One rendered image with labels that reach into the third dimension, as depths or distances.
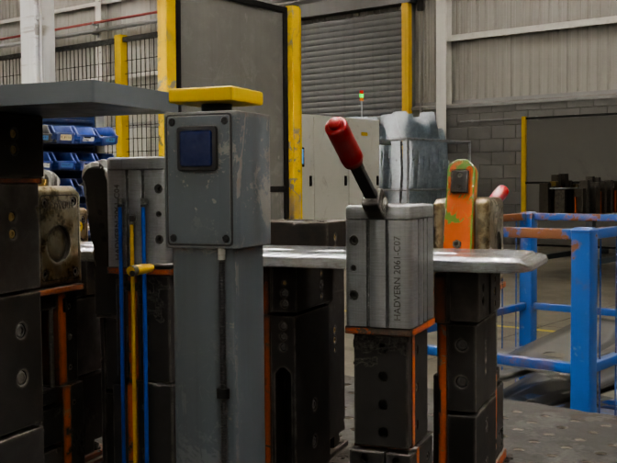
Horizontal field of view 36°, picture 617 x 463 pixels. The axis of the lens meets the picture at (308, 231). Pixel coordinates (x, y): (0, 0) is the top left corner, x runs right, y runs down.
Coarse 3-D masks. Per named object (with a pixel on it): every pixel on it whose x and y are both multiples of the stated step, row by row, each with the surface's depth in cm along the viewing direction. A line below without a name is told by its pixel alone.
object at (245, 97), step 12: (180, 96) 77; (192, 96) 77; (204, 96) 76; (216, 96) 76; (228, 96) 75; (240, 96) 76; (252, 96) 79; (204, 108) 78; (216, 108) 78; (228, 108) 78
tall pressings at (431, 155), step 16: (400, 112) 1559; (432, 112) 1607; (384, 128) 1542; (400, 128) 1557; (416, 128) 1573; (432, 128) 1605; (416, 144) 1553; (432, 144) 1604; (400, 160) 1518; (416, 160) 1552; (432, 160) 1602; (416, 176) 1550; (432, 176) 1601; (416, 192) 1549; (432, 192) 1599
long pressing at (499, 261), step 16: (272, 256) 104; (288, 256) 104; (304, 256) 103; (320, 256) 102; (336, 256) 102; (448, 256) 97; (464, 256) 97; (480, 256) 97; (496, 256) 101; (512, 256) 101; (528, 256) 103; (544, 256) 107; (464, 272) 96; (480, 272) 96; (496, 272) 95; (512, 272) 95
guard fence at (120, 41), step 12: (300, 12) 495; (300, 24) 495; (120, 36) 576; (132, 36) 571; (144, 36) 564; (156, 36) 558; (300, 36) 495; (60, 48) 616; (72, 48) 608; (84, 48) 603; (120, 48) 577; (144, 48) 567; (300, 48) 495; (0, 60) 658; (120, 60) 577; (132, 60) 575; (300, 60) 496; (120, 72) 577; (300, 72) 496; (120, 84) 578; (132, 84) 575; (300, 84) 496; (300, 96) 496; (300, 108) 497; (120, 120) 579; (132, 120) 576; (300, 120) 497; (120, 132) 580; (300, 132) 497; (120, 144) 580; (300, 144) 497; (120, 156) 581; (300, 156) 498; (300, 168) 498; (300, 180) 498
